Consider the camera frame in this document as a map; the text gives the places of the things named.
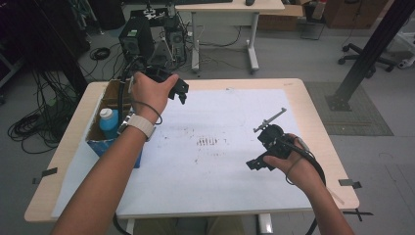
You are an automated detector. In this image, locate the white wristwatch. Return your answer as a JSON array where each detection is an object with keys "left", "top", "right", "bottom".
[{"left": 116, "top": 112, "right": 158, "bottom": 143}]

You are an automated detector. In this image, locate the black keyboard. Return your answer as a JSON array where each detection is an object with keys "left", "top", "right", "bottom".
[{"left": 175, "top": 0, "right": 234, "bottom": 5}]

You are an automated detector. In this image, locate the person's right hand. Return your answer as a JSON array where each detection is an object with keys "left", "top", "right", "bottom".
[{"left": 262, "top": 132, "right": 323, "bottom": 194}]

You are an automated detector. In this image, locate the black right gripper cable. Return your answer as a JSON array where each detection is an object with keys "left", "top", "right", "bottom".
[{"left": 278, "top": 136, "right": 328, "bottom": 235}]

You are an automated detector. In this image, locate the blue cardboard box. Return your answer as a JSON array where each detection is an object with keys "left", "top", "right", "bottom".
[{"left": 84, "top": 78, "right": 145, "bottom": 169}]

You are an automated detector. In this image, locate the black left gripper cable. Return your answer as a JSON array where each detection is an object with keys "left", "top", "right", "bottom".
[{"left": 112, "top": 56, "right": 146, "bottom": 235}]

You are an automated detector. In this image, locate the brown cardboard box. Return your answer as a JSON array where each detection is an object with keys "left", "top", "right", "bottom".
[{"left": 256, "top": 4, "right": 305, "bottom": 32}]

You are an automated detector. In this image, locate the person's left hand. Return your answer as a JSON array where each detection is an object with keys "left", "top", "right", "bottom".
[{"left": 129, "top": 71, "right": 180, "bottom": 123}]

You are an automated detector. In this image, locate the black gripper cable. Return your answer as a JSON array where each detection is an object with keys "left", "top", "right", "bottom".
[
  {"left": 112, "top": 56, "right": 146, "bottom": 235},
  {"left": 278, "top": 136, "right": 328, "bottom": 235}
]

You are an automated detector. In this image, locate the black tape strip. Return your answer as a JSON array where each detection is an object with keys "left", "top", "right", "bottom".
[
  {"left": 338, "top": 178, "right": 363, "bottom": 190},
  {"left": 31, "top": 166, "right": 59, "bottom": 185}
]

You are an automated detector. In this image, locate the blue bottle with white cap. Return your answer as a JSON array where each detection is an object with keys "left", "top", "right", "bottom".
[{"left": 98, "top": 108, "right": 120, "bottom": 140}]

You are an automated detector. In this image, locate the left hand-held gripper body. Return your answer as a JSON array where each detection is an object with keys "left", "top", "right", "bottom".
[{"left": 143, "top": 65, "right": 191, "bottom": 97}]

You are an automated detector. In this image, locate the open computer tower with fan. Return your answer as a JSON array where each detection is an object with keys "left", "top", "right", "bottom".
[{"left": 163, "top": 15, "right": 188, "bottom": 66}]

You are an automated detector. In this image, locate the white desk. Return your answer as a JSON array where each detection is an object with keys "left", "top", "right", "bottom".
[{"left": 174, "top": 0, "right": 286, "bottom": 73}]

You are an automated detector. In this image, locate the white table leg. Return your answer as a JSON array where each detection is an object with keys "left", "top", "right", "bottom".
[{"left": 256, "top": 212, "right": 274, "bottom": 235}]

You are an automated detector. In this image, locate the small coil of black cable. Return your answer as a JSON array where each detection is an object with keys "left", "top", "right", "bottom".
[{"left": 89, "top": 46, "right": 112, "bottom": 62}]

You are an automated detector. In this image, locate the white paper sheet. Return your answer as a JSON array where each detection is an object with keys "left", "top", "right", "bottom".
[{"left": 51, "top": 88, "right": 328, "bottom": 219}]

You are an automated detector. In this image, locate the black board with white pattern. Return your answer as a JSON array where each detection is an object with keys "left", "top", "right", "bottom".
[{"left": 129, "top": 7, "right": 171, "bottom": 27}]

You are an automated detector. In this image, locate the black computer tower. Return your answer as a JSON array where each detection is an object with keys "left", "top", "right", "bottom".
[{"left": 117, "top": 16, "right": 156, "bottom": 61}]

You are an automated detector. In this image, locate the black hair tie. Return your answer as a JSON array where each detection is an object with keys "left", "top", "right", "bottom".
[
  {"left": 130, "top": 99, "right": 163, "bottom": 126},
  {"left": 284, "top": 156, "right": 306, "bottom": 186}
]

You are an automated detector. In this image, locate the black metal post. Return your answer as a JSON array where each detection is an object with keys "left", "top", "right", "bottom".
[{"left": 324, "top": 0, "right": 415, "bottom": 113}]

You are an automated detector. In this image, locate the wooden cabinet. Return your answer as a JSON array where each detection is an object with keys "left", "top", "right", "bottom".
[{"left": 322, "top": 0, "right": 390, "bottom": 29}]

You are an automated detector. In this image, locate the grey floor mat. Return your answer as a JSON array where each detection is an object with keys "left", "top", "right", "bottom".
[{"left": 304, "top": 80, "right": 394, "bottom": 137}]

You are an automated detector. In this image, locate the black office chair base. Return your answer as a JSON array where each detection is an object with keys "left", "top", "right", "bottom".
[{"left": 338, "top": 42, "right": 398, "bottom": 79}]

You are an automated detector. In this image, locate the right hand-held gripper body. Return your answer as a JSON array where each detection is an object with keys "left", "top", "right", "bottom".
[{"left": 253, "top": 107, "right": 297, "bottom": 161}]

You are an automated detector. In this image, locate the bundle of black floor cables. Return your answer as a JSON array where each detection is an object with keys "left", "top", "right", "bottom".
[{"left": 7, "top": 69, "right": 86, "bottom": 155}]

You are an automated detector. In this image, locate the dark curtain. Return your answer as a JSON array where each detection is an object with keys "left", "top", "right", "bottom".
[{"left": 0, "top": 0, "right": 90, "bottom": 99}]

